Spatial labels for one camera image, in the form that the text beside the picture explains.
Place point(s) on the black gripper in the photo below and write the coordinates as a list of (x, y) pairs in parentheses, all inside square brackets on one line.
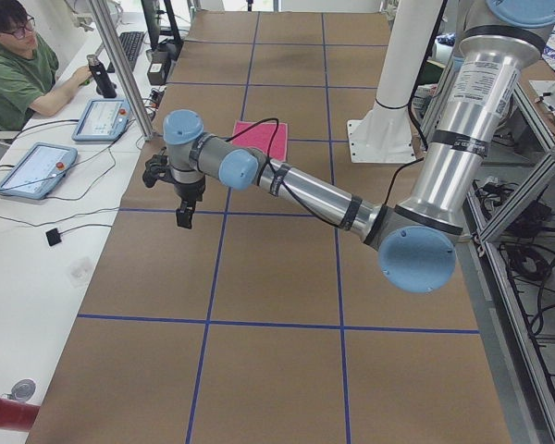
[(189, 191)]

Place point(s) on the pink grey-backed towel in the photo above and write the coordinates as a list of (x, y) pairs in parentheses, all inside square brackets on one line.
[(267, 137)]

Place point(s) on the upper teach pendant tablet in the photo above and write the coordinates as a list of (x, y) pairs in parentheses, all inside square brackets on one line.
[(103, 120)]

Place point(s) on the teach pendant tablet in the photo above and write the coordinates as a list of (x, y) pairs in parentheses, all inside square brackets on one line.
[(39, 171), (103, 120)]

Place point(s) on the small black puck device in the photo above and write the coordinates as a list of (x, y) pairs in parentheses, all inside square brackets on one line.
[(53, 237)]

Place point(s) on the black box with label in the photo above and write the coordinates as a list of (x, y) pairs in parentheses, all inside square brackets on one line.
[(159, 67)]

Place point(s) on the lower teach pendant tablet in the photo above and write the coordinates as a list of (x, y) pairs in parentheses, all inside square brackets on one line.
[(39, 171)]

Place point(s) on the black keyboard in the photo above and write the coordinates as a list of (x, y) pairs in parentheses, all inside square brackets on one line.
[(131, 42)]

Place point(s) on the person in green shirt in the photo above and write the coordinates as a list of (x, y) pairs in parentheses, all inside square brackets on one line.
[(28, 67)]

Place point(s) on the red cylinder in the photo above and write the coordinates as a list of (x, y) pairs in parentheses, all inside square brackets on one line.
[(17, 416)]

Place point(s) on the aluminium frame post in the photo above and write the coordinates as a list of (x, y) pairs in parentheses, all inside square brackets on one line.
[(113, 47)]

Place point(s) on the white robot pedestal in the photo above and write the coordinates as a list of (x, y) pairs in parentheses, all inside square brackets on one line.
[(384, 135)]

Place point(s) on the aluminium frame rack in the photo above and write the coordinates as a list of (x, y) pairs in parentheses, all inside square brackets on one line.
[(512, 203)]

